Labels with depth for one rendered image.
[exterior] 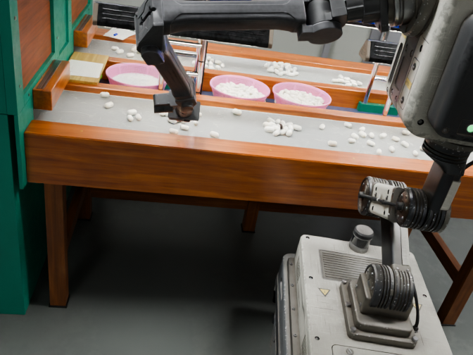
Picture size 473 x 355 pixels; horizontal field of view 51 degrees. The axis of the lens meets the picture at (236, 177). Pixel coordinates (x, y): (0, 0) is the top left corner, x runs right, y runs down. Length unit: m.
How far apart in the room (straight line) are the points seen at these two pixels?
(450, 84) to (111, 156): 1.05
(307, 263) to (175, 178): 0.53
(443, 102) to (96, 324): 1.51
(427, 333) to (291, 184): 0.63
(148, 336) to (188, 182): 0.65
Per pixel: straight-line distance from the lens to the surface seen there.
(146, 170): 1.67
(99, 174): 1.70
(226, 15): 1.08
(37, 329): 2.06
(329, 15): 1.12
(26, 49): 1.71
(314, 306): 1.57
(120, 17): 1.80
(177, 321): 2.07
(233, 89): 2.23
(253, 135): 1.84
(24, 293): 2.05
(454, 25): 1.08
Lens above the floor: 1.53
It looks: 31 degrees down
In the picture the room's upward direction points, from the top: 10 degrees clockwise
